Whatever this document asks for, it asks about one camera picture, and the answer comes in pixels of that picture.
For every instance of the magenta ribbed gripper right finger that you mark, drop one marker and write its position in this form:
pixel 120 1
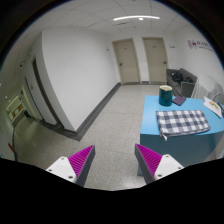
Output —
pixel 153 166

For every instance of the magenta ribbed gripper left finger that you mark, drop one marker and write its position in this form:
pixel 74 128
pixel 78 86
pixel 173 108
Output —
pixel 74 168

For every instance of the blue checkered towel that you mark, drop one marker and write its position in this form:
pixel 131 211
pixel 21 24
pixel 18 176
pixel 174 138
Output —
pixel 177 123

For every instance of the blue table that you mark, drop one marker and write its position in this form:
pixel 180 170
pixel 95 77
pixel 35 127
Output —
pixel 188 149

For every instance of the purple notebook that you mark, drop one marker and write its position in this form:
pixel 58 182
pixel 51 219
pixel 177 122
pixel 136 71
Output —
pixel 179 100

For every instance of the dark teal cylindrical container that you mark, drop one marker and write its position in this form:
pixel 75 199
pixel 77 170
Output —
pixel 165 95

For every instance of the white card with rainbow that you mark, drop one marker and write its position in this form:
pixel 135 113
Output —
pixel 213 106

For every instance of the black bag on sofa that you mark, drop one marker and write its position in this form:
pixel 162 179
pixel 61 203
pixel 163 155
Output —
pixel 177 77

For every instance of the white chair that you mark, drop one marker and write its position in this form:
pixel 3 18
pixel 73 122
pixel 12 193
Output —
pixel 206 86

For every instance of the right beige door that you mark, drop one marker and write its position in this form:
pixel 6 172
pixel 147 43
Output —
pixel 156 58

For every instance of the beige door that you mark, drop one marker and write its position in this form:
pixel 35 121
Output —
pixel 127 61
pixel 156 58

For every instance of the left beige door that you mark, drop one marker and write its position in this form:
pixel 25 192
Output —
pixel 127 61

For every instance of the ceiling strip light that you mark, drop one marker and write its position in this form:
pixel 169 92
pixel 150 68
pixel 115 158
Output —
pixel 140 17

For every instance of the red wall logo sign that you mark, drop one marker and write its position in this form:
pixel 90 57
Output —
pixel 199 45

